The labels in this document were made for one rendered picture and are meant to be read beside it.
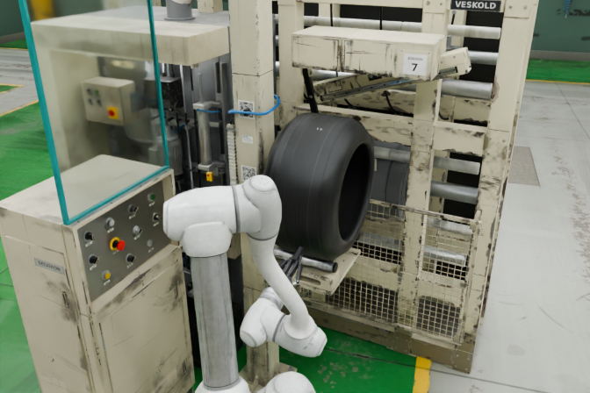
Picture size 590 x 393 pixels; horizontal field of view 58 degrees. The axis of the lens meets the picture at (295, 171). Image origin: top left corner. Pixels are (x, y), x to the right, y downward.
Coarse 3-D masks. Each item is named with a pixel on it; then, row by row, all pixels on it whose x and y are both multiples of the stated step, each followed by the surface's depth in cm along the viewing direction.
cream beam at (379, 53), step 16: (304, 32) 229; (320, 32) 229; (336, 32) 228; (352, 32) 228; (368, 32) 228; (384, 32) 228; (400, 32) 228; (416, 32) 228; (304, 48) 227; (320, 48) 224; (336, 48) 221; (352, 48) 218; (368, 48) 215; (384, 48) 212; (400, 48) 210; (416, 48) 207; (432, 48) 204; (304, 64) 230; (320, 64) 226; (336, 64) 223; (352, 64) 220; (368, 64) 217; (384, 64) 214; (400, 64) 212; (432, 64) 207
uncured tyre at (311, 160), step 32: (288, 128) 212; (352, 128) 211; (288, 160) 203; (320, 160) 198; (352, 160) 248; (288, 192) 201; (320, 192) 196; (352, 192) 251; (288, 224) 205; (320, 224) 200; (352, 224) 244; (320, 256) 214
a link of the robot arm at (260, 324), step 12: (264, 300) 188; (252, 312) 184; (264, 312) 183; (276, 312) 184; (252, 324) 180; (264, 324) 181; (276, 324) 181; (240, 336) 183; (252, 336) 179; (264, 336) 181
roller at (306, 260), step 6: (276, 252) 231; (282, 252) 230; (288, 252) 230; (282, 258) 231; (288, 258) 229; (306, 258) 226; (312, 258) 225; (306, 264) 226; (312, 264) 225; (318, 264) 223; (324, 264) 222; (330, 264) 222; (336, 264) 222; (330, 270) 222
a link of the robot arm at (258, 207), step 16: (256, 176) 145; (240, 192) 144; (256, 192) 142; (272, 192) 144; (240, 208) 143; (256, 208) 144; (272, 208) 145; (240, 224) 144; (256, 224) 146; (272, 224) 149
